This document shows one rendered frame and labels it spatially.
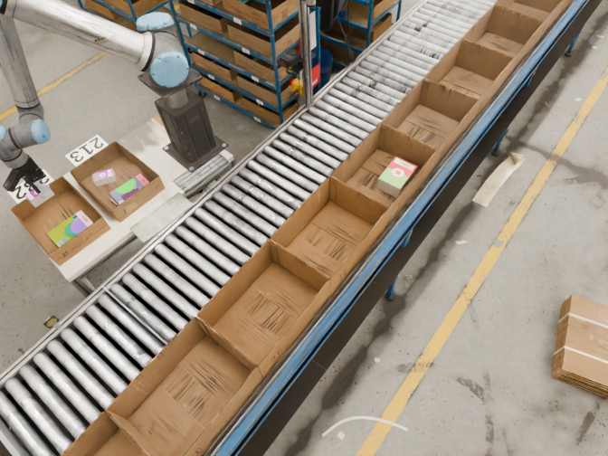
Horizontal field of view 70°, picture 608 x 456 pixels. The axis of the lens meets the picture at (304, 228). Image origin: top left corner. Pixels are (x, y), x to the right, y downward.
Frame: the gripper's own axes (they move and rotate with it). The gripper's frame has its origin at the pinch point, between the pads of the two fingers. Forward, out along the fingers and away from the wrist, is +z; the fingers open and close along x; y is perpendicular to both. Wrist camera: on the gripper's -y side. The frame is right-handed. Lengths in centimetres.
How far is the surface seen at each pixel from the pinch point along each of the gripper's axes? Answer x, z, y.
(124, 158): 6.5, 17.2, 43.7
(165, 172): -18, 18, 52
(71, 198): 4.6, 17.3, 9.9
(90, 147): 15.6, 7.1, 33.8
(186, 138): -25, 0, 67
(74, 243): -26.4, 11.6, -3.5
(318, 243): -113, 4, 66
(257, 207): -71, 18, 68
